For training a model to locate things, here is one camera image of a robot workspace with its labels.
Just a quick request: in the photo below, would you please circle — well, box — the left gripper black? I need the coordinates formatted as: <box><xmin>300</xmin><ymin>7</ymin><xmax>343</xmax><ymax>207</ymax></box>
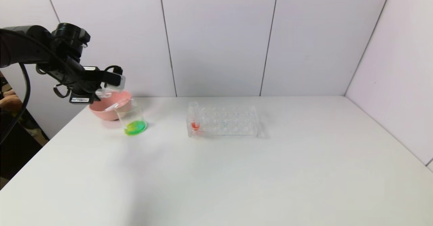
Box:
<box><xmin>69</xmin><ymin>91</ymin><xmax>101</xmax><ymax>104</ymax></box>

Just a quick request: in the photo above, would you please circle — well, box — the test tube with blue pigment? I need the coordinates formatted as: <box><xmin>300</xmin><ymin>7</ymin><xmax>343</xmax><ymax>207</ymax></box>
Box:
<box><xmin>95</xmin><ymin>87</ymin><xmax>119</xmax><ymax>100</ymax></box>

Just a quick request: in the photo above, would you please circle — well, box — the test tube with yellow pigment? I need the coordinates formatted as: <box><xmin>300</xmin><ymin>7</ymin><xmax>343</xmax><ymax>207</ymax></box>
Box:
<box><xmin>105</xmin><ymin>99</ymin><xmax>131</xmax><ymax>112</ymax></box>

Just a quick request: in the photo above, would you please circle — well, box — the clear glass beaker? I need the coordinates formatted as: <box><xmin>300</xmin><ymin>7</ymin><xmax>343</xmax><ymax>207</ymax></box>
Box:
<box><xmin>114</xmin><ymin>98</ymin><xmax>148</xmax><ymax>137</ymax></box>

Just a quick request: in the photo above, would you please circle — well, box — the test tube with red pigment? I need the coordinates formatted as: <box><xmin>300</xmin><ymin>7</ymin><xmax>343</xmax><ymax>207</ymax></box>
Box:
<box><xmin>188</xmin><ymin>101</ymin><xmax>201</xmax><ymax>132</ymax></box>

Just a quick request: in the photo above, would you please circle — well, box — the clear plastic test tube rack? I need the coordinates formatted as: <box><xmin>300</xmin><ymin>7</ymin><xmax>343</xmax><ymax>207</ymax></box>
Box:
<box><xmin>186</xmin><ymin>104</ymin><xmax>260</xmax><ymax>138</ymax></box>

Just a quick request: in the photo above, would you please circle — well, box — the bystander bare hand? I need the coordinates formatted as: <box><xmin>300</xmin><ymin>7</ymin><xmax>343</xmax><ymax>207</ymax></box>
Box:
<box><xmin>0</xmin><ymin>90</ymin><xmax>23</xmax><ymax>112</ymax></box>

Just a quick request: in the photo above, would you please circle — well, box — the pink bowl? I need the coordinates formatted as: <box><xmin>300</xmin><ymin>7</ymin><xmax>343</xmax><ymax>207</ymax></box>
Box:
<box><xmin>89</xmin><ymin>91</ymin><xmax>132</xmax><ymax>121</ymax></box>

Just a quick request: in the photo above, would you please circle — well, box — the dark background furniture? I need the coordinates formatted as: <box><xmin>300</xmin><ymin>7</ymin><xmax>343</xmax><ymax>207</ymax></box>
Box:
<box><xmin>0</xmin><ymin>72</ymin><xmax>50</xmax><ymax>189</ymax></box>

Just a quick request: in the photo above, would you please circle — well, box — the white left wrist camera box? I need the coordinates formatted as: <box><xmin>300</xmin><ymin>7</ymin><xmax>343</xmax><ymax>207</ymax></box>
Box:
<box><xmin>102</xmin><ymin>72</ymin><xmax>126</xmax><ymax>88</ymax></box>

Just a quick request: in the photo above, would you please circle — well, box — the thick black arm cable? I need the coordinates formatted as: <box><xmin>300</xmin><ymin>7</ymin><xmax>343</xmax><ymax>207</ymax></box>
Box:
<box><xmin>0</xmin><ymin>62</ymin><xmax>31</xmax><ymax>146</ymax></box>

